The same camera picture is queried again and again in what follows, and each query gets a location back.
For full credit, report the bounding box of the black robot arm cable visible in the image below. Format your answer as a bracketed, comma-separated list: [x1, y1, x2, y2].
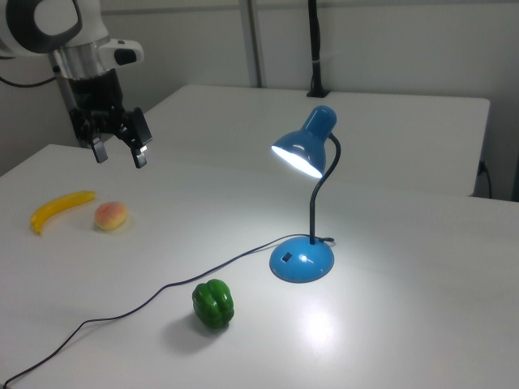
[0, 75, 62, 88]

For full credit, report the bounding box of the blue desk lamp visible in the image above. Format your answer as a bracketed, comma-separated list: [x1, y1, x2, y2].
[268, 105, 342, 284]

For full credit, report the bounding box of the green bell pepper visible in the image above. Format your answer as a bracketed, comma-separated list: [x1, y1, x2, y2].
[191, 279, 236, 331]

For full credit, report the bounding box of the yellow banana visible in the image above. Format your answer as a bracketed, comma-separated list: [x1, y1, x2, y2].
[30, 190, 98, 237]

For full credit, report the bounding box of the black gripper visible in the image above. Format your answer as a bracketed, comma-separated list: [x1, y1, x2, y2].
[58, 69, 155, 170]

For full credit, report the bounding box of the black wall socket cable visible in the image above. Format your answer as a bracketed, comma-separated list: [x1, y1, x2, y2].
[478, 160, 494, 200]

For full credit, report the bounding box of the peach fruit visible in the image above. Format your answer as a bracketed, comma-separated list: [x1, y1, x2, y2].
[93, 201, 130, 233]

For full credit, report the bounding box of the black lamp power cable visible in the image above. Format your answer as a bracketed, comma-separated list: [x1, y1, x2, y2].
[0, 233, 336, 387]

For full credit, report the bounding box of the grey metal partition post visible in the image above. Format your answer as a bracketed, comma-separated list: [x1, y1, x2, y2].
[246, 0, 269, 88]

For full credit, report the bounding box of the black clamped pole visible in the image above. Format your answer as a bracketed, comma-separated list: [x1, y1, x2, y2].
[305, 0, 331, 99]

